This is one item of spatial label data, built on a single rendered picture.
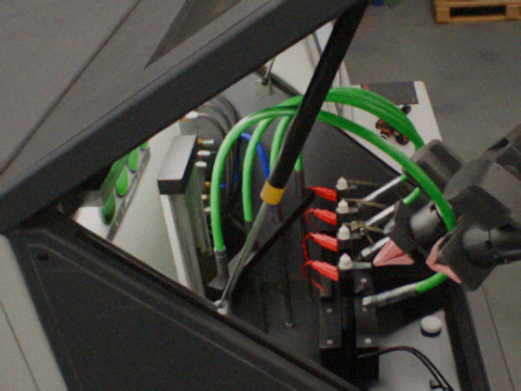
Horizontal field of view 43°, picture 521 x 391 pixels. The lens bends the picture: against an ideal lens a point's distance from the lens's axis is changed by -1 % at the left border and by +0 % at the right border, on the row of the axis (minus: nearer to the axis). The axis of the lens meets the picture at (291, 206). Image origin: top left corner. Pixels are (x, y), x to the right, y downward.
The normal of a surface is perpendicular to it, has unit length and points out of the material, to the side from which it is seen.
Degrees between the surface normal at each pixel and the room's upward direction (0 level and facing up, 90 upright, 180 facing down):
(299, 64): 90
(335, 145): 90
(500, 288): 0
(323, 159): 90
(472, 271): 49
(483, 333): 0
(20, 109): 0
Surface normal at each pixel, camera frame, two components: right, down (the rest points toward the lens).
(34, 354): -0.04, 0.55
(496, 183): 0.29, -0.26
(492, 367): -0.08, -0.83
